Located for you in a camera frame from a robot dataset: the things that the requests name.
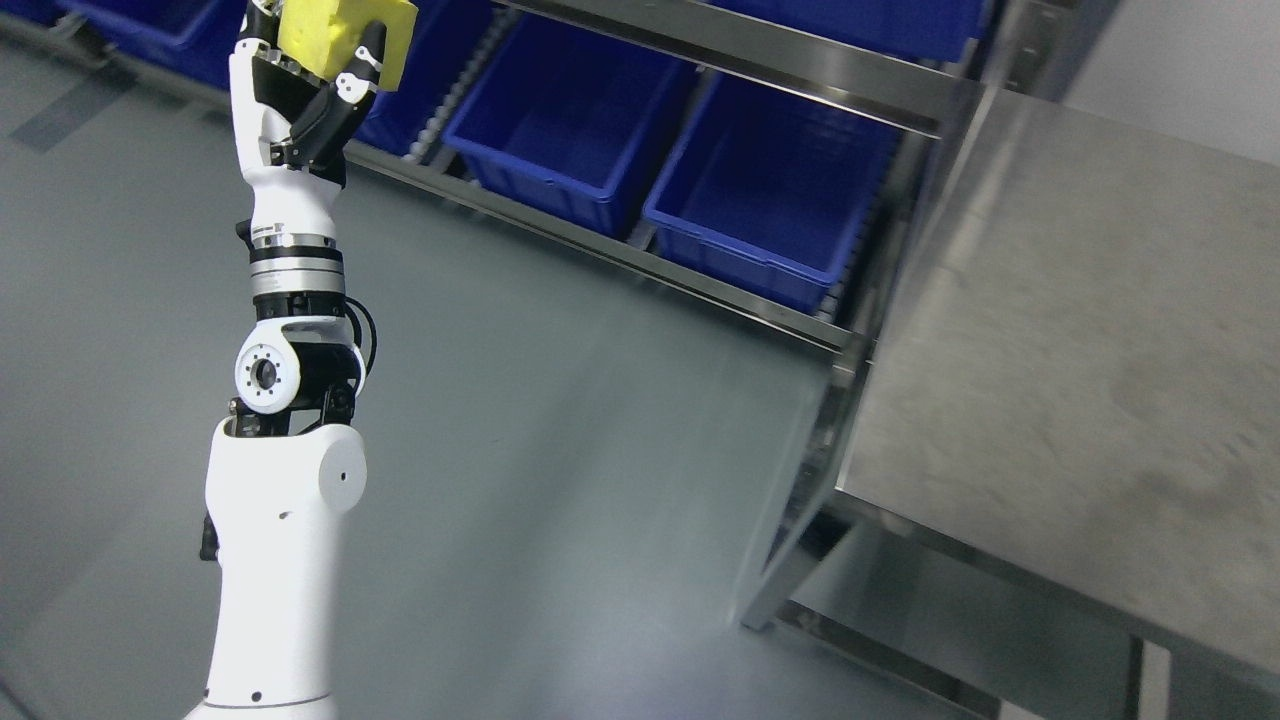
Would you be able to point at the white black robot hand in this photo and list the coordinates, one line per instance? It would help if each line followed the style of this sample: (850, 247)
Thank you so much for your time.
(291, 128)

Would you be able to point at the yellow foam block with dent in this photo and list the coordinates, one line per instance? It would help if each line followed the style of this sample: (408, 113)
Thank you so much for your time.
(323, 35)

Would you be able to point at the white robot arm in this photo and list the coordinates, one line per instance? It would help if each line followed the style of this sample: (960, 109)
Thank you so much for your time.
(287, 466)

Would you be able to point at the metal shelf rack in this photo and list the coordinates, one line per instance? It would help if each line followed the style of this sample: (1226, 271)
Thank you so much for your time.
(867, 57)

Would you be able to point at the blue plastic bin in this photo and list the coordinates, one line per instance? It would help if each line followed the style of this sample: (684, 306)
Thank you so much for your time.
(769, 191)
(572, 123)
(192, 38)

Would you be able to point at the stainless steel table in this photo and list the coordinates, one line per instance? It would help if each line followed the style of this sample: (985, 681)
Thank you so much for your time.
(1072, 387)

